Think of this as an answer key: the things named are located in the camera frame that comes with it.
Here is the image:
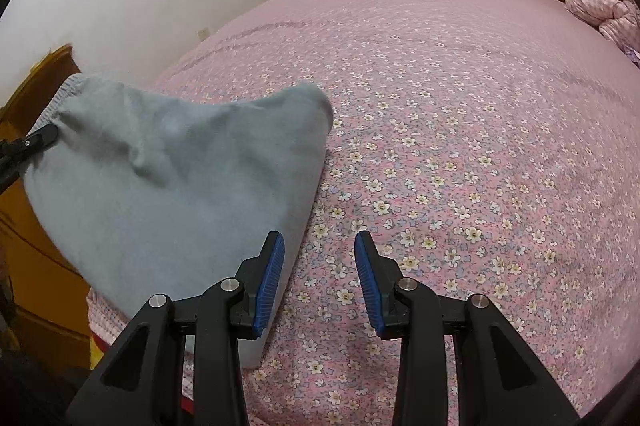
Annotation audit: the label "pink quilted blanket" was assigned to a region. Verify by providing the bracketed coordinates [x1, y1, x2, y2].
[565, 0, 640, 52]

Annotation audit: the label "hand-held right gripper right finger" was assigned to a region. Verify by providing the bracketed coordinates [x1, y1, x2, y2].
[354, 230, 583, 426]

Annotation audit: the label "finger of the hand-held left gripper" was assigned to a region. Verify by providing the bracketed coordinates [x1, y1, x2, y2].
[0, 122, 60, 197]

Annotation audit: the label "grey pants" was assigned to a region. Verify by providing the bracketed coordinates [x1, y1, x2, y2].
[22, 74, 335, 369]

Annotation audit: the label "pink floral bed sheet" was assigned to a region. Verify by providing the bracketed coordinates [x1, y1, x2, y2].
[87, 0, 640, 426]

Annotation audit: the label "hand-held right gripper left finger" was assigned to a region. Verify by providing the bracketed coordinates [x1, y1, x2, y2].
[65, 231, 286, 426]

